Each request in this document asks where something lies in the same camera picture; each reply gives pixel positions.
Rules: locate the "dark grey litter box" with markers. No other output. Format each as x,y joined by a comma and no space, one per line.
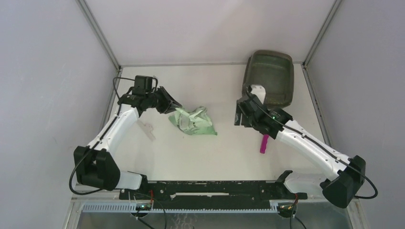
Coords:
275,72

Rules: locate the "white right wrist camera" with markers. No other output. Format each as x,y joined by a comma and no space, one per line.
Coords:
259,91

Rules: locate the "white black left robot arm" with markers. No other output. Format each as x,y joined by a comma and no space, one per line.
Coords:
94,163

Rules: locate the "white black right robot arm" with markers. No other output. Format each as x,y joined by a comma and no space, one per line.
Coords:
344,175

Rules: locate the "green cat litter bag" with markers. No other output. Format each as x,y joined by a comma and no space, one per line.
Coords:
195,122

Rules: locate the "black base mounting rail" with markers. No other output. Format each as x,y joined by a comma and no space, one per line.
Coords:
245,193

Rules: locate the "magenta plastic scoop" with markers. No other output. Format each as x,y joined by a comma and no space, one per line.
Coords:
264,144

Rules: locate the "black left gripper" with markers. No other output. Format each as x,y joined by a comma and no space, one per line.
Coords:
166,108

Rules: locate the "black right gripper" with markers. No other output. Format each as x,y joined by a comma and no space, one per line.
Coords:
237,119

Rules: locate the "white slotted cable duct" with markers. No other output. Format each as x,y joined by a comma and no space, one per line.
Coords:
269,207

